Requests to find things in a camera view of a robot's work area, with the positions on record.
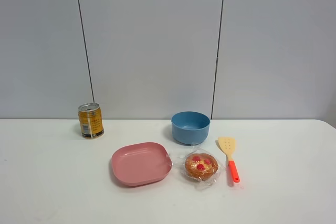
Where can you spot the fruit pastry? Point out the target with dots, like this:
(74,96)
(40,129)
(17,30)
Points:
(196,167)

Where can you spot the blue plastic bowl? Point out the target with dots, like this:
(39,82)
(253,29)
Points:
(189,127)

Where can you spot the pink square plate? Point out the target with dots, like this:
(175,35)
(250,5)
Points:
(141,164)

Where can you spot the yellow drink can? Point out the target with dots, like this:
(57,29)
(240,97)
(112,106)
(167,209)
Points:
(90,118)

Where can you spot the yellow spatula orange handle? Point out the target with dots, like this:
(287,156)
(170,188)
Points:
(228,146)

